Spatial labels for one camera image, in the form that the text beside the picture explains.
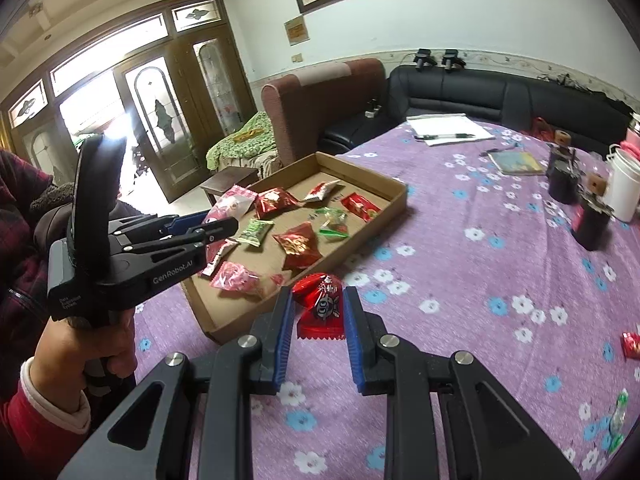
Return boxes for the pink thermos flask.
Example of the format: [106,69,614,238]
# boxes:
[622,114,640,157]

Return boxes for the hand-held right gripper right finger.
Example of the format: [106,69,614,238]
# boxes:
[341,286,583,480]

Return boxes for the green and yellow candy packet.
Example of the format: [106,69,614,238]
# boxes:
[599,389,632,452]

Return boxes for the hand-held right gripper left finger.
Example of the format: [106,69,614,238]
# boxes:
[57,286,297,480]

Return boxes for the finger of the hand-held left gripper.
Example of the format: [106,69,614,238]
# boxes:
[111,216,241,262]
[106,211,209,244]

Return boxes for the red bag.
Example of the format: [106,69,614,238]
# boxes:
[529,117,557,142]

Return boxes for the white plastic container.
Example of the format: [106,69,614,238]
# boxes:
[606,143,640,224]

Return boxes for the green and red candy packet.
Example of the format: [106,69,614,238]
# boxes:
[318,207,351,239]

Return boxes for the brown armchair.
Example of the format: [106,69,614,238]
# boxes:
[260,58,387,166]

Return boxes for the shallow cardboard box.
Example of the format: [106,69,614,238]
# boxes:
[181,151,409,346]

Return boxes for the purple floral tablecloth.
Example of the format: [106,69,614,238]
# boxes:
[131,119,640,480]

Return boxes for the person's left hand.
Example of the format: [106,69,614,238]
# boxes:
[29,305,140,431]

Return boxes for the person's left forearm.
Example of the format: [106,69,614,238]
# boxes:
[0,357,94,480]

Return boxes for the red and white snack packet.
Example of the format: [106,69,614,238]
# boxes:
[199,238,240,277]
[302,178,342,204]

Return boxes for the pink snack packet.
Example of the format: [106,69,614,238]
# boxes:
[207,185,256,224]
[209,260,267,299]

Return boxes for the black leather sofa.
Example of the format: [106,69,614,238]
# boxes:
[322,63,634,154]

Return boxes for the dark jar with wooden lid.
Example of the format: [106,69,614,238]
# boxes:
[546,129,582,206]
[570,172,616,252]

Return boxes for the green floral blanket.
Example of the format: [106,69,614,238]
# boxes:
[206,111,279,171]

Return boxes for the white paper sheets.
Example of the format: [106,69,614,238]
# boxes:
[405,113,497,147]

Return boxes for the bright red snack packet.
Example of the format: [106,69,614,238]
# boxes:
[291,272,347,342]

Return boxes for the yellow wall notice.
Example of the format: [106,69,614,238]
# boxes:
[283,15,310,47]

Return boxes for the dark wooden side table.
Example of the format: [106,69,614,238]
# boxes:
[199,165,261,206]

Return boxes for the yellowish booklet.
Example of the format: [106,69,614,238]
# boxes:
[487,149,549,177]

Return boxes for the wooden glass-panel door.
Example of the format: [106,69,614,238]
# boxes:
[0,0,257,207]

